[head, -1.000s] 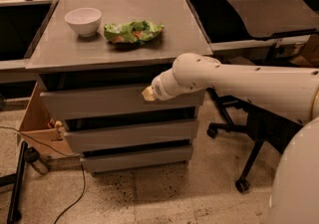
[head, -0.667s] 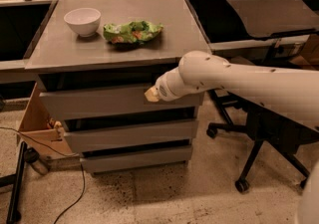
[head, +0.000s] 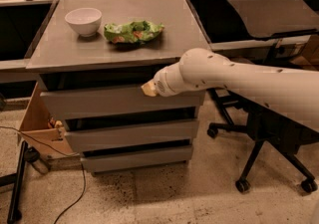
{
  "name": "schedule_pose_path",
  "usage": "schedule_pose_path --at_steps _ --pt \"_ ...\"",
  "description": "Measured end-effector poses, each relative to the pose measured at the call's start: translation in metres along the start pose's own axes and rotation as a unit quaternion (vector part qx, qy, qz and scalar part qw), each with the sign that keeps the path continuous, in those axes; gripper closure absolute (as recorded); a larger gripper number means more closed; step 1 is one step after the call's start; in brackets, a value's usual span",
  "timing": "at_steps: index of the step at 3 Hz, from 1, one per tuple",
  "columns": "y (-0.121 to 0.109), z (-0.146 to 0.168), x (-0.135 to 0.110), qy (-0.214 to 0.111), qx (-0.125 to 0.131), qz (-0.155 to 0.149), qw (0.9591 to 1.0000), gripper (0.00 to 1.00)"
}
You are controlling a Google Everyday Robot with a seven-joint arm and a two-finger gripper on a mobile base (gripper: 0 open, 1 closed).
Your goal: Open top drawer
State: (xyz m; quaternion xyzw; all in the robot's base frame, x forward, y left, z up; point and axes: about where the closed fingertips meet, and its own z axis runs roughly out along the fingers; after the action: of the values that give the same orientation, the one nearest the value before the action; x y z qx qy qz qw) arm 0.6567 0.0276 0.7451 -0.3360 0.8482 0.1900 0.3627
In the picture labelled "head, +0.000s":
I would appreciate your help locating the green crumpled chip bag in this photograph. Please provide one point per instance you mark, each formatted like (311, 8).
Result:
(137, 32)

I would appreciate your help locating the black stand leg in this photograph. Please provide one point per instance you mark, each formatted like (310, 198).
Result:
(16, 179)

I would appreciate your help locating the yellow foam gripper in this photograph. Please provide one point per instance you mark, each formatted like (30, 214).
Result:
(161, 85)

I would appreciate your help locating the grey middle drawer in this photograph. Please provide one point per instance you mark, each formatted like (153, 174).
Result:
(130, 135)

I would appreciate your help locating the grey drawer cabinet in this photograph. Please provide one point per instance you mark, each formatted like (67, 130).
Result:
(92, 60)

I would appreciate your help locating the white ceramic bowl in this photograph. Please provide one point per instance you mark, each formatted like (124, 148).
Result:
(84, 21)

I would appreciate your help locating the grey metal bottle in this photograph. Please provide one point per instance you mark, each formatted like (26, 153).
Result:
(33, 157)

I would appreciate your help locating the grey drawer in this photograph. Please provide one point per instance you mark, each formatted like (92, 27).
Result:
(130, 135)
(116, 100)
(137, 159)

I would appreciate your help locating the black office chair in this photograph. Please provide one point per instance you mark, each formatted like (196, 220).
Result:
(284, 134)

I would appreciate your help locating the grey top drawer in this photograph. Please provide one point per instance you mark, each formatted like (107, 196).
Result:
(116, 100)

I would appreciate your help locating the grey bottom drawer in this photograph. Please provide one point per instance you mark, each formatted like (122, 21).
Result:
(137, 159)

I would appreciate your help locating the brown cardboard box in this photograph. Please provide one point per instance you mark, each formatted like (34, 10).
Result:
(43, 132)

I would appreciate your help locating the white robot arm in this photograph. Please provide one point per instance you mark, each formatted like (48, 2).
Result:
(290, 92)

